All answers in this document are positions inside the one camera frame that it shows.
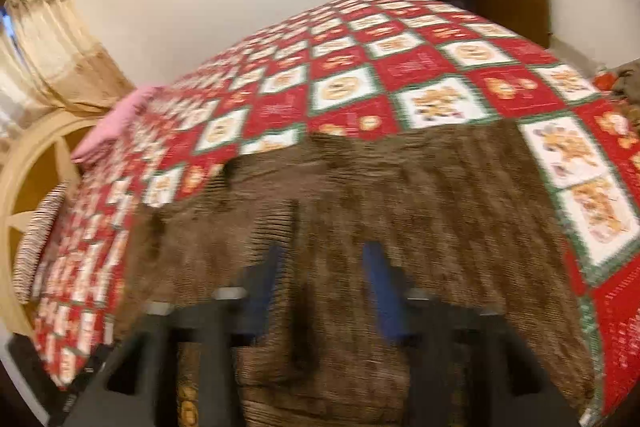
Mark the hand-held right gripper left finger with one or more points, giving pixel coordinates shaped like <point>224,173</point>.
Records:
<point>272,292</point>

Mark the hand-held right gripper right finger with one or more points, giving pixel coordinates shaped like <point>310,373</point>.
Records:
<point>382,292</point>

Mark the brown striped knit garment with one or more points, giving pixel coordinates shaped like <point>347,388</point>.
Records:
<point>400,187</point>

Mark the pile of brown clothes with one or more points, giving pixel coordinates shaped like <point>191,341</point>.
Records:
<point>627,82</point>

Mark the pink pillow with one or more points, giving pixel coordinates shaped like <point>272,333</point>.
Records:
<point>115,122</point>

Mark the red checkered printed blanket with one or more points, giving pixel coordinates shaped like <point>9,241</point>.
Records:
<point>425,62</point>

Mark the brown white striped pillow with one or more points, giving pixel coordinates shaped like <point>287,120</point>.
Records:
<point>40,232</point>

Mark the cream round headboard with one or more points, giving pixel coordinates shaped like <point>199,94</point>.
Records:
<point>30,157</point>

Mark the red plastic bag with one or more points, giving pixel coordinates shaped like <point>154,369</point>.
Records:
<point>607,81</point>

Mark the beige patterned curtain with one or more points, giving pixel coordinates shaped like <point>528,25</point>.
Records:
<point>50,47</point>

